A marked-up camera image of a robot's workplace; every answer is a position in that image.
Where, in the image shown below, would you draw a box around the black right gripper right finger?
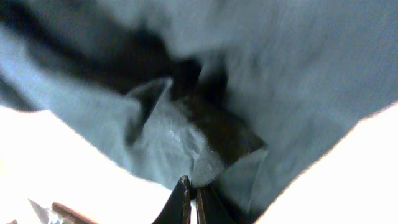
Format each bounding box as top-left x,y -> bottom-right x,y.
196,187 -> 235,224

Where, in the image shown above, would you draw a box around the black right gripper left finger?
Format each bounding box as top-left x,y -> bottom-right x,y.
152,175 -> 192,224

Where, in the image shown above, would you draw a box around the black shorts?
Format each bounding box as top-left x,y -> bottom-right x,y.
1,0 -> 397,223

